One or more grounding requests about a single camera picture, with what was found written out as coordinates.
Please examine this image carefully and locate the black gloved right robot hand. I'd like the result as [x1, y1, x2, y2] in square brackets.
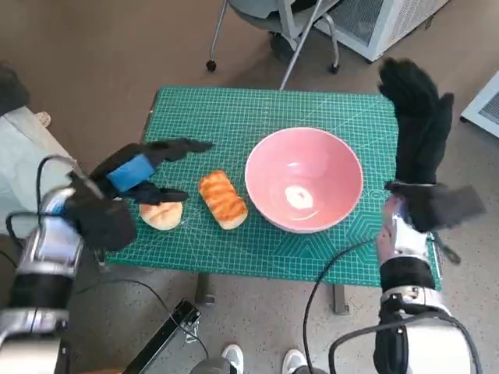
[377, 57, 455, 184]

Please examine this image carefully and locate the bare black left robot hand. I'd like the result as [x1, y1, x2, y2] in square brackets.
[88, 138, 214, 206]

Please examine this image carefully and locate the round toy bread bun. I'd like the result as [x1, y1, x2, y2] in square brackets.
[139, 199, 184, 231]

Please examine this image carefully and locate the long toasted toy bread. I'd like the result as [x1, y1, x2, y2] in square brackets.
[197, 168, 250, 231]

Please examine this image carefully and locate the pink bowl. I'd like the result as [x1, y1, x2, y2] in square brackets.
[244, 126, 365, 235]

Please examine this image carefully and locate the white floor appliance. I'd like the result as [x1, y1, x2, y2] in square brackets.
[459, 69, 499, 139]

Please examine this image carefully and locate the white mesh-front cabinet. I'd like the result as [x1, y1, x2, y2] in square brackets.
[315, 0, 449, 62]

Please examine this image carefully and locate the person in light clothes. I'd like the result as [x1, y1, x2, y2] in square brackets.
[0, 62, 85, 238]

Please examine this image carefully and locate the green cutting mat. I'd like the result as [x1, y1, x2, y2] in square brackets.
[104, 86, 444, 291]

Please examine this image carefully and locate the grey table leg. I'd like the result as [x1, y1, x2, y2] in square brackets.
[194, 273, 215, 307]
[332, 284, 350, 315]

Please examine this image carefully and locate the black metal bar with clamp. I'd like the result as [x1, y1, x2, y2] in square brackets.
[120, 298, 203, 374]

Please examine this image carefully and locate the grey office chair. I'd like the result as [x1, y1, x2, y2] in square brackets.
[205, 0, 344, 90]

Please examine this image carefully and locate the white shoe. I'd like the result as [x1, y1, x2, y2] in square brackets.
[282, 348, 306, 374]
[221, 343, 246, 374]

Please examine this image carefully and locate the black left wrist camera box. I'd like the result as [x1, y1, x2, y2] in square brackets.
[64, 177, 138, 252]

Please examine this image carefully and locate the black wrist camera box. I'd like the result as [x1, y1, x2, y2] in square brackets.
[64, 177, 138, 252]
[405, 185, 487, 234]

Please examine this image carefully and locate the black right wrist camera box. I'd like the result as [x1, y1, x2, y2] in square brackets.
[405, 185, 487, 234]

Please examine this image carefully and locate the black right arm cable loop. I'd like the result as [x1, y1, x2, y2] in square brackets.
[329, 313, 475, 374]

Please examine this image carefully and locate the long black robot cable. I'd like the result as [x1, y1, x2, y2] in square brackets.
[303, 237, 381, 374]

